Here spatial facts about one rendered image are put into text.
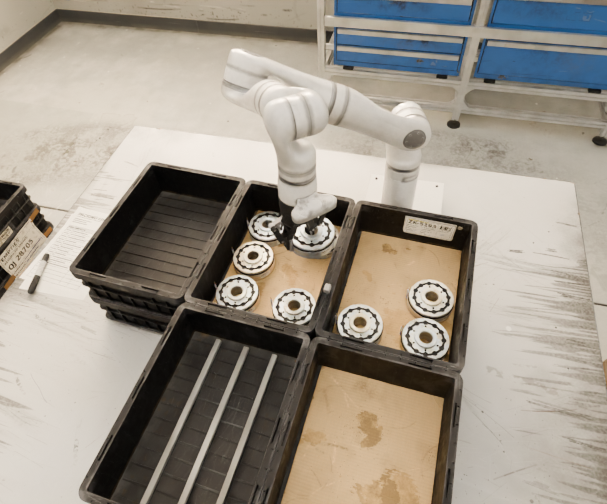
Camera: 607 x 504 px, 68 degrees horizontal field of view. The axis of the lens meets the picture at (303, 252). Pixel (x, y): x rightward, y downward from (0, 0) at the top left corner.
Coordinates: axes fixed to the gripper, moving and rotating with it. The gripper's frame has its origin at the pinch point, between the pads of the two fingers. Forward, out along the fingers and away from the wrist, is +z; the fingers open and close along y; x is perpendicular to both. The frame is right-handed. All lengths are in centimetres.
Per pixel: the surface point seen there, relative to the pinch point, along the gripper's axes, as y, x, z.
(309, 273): -3.7, -1.8, 17.6
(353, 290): -10.1, 8.3, 17.3
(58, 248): 52, -59, 33
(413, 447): 0.6, 44.2, 16.9
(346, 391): 5.4, 28.3, 17.3
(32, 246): 68, -101, 66
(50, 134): 50, -236, 106
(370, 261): -18.8, 3.3, 17.1
